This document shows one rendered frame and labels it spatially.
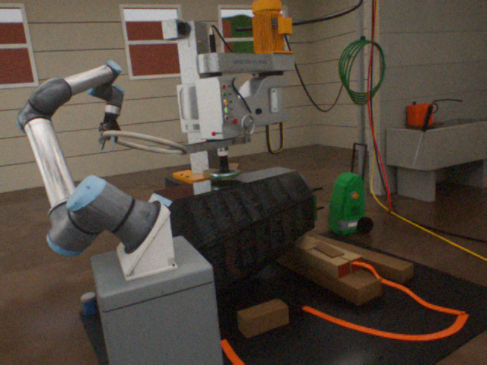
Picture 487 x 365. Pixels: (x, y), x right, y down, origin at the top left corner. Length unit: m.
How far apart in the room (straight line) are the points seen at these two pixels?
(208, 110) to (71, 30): 6.08
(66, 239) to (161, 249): 0.35
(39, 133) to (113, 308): 0.82
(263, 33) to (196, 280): 2.24
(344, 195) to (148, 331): 2.81
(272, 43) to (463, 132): 2.89
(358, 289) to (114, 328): 1.77
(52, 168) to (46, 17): 7.01
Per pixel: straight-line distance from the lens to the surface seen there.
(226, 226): 2.47
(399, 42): 5.53
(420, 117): 5.50
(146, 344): 1.54
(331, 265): 2.93
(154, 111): 8.69
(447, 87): 6.15
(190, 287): 1.48
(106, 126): 2.47
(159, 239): 1.45
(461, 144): 5.40
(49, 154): 1.79
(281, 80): 3.30
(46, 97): 1.90
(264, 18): 3.31
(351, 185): 3.95
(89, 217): 1.48
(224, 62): 2.76
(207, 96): 2.77
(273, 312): 2.58
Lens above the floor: 1.45
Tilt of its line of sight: 12 degrees down
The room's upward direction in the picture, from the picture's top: 5 degrees counter-clockwise
